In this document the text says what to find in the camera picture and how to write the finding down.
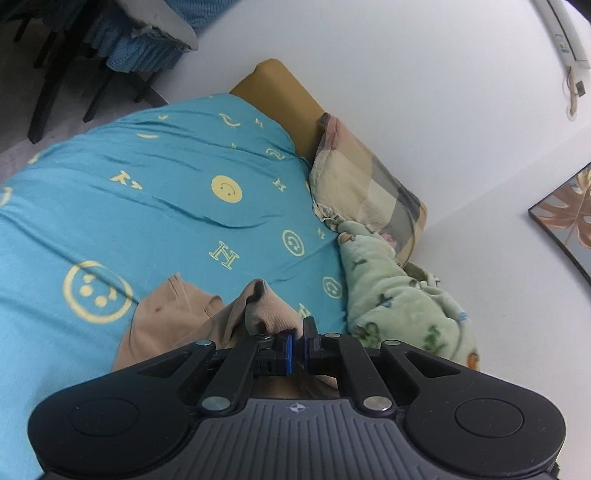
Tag mustard headboard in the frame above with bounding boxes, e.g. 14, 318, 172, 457
229, 58, 332, 160

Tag grey seat cushion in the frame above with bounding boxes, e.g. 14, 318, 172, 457
115, 0, 200, 51

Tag checked beige pillow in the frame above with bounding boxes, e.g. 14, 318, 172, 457
308, 112, 428, 268

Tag blue covered chair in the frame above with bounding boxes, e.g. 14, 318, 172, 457
83, 0, 234, 123

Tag white air conditioner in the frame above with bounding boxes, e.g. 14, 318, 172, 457
534, 0, 591, 70

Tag black legged desk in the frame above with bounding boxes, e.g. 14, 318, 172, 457
0, 0, 93, 145

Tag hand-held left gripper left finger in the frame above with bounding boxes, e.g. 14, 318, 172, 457
111, 329, 296, 415

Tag green fleece printed blanket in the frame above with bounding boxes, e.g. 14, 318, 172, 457
337, 220, 482, 372

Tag framed leaf wall picture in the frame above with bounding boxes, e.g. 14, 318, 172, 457
527, 161, 591, 283

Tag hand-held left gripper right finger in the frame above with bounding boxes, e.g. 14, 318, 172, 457
302, 316, 467, 416

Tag tan clothes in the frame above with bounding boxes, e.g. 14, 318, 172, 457
112, 274, 345, 400

